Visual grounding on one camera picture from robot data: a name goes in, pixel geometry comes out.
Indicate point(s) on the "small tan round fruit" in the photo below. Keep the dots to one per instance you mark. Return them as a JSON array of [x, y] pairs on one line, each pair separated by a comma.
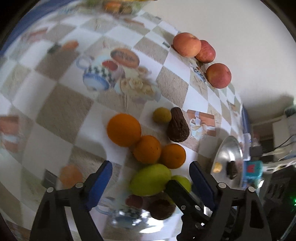
[[161, 116]]

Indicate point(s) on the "dark round passion fruit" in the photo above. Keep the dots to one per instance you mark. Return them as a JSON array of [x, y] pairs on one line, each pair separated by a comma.
[[161, 209]]

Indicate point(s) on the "large green mango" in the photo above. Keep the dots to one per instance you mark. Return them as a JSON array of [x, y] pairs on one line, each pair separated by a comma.
[[150, 181]]

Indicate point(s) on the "small green fruit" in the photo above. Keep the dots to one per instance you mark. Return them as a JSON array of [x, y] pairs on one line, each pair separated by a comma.
[[183, 181]]

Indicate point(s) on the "small yellow-brown fruit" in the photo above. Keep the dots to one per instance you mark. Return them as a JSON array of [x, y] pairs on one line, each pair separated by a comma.
[[217, 167]]

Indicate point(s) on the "dark brown avocado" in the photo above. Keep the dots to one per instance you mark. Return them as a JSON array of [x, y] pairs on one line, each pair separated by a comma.
[[177, 130], [231, 170]]

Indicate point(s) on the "checkered printed tablecloth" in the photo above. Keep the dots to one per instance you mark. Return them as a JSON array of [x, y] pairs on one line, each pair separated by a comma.
[[66, 70]]

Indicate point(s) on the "silver metal bowl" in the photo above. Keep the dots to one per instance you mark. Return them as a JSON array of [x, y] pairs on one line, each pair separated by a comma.
[[229, 150]]

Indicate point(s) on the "red apple behind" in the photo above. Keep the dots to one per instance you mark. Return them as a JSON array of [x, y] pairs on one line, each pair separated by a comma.
[[207, 53]]

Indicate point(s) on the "middle orange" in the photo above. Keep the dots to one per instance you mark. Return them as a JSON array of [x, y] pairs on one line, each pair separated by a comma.
[[147, 150]]

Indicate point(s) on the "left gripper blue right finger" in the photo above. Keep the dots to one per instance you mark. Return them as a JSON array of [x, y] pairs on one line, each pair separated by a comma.
[[205, 184]]

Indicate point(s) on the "red apple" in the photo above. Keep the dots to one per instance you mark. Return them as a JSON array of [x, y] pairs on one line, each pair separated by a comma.
[[218, 75], [207, 53]]

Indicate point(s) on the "pale orange apple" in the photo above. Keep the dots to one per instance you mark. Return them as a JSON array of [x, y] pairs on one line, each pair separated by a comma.
[[187, 45]]

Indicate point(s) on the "large orange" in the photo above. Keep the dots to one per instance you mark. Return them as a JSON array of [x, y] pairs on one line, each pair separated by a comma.
[[124, 130]]

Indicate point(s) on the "red apple right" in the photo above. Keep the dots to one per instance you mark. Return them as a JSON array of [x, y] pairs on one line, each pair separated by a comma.
[[218, 75]]

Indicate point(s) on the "clear plastic fruit tray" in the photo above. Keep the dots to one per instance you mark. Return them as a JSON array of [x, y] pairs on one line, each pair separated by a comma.
[[117, 7]]

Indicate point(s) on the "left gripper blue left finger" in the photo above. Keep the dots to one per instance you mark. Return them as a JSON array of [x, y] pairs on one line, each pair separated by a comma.
[[96, 183]]

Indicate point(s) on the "right orange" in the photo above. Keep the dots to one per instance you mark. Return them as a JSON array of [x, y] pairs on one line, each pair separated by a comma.
[[173, 156]]

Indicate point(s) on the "teal box red label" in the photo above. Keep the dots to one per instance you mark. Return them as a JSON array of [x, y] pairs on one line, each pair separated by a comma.
[[252, 170]]

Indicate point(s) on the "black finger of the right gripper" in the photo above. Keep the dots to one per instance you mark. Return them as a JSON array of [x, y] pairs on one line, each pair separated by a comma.
[[184, 201]]

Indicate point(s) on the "dark brown avocado on table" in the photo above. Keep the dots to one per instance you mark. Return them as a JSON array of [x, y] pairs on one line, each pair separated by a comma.
[[177, 130]]

